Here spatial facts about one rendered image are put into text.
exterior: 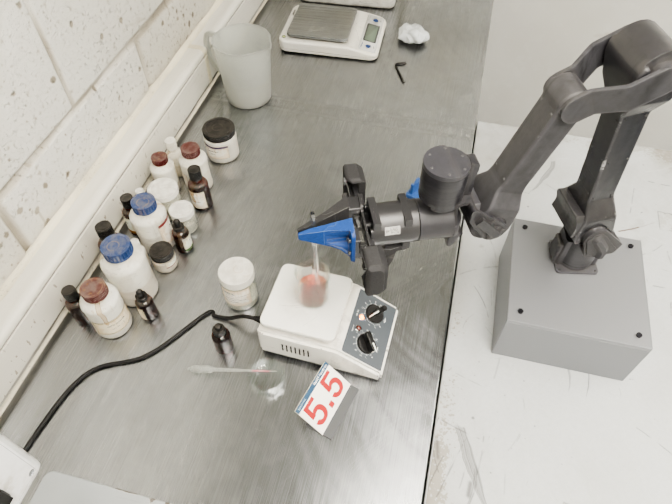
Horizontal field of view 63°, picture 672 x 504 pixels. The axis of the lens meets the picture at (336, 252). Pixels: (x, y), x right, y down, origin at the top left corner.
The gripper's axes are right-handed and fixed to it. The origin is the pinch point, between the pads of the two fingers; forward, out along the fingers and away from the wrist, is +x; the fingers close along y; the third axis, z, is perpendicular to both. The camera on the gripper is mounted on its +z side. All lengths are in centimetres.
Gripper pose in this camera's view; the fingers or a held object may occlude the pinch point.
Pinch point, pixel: (324, 230)
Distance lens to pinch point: 72.4
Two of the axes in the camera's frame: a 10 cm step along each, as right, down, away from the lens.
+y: -1.5, -7.8, 6.1
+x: -9.9, 1.3, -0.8
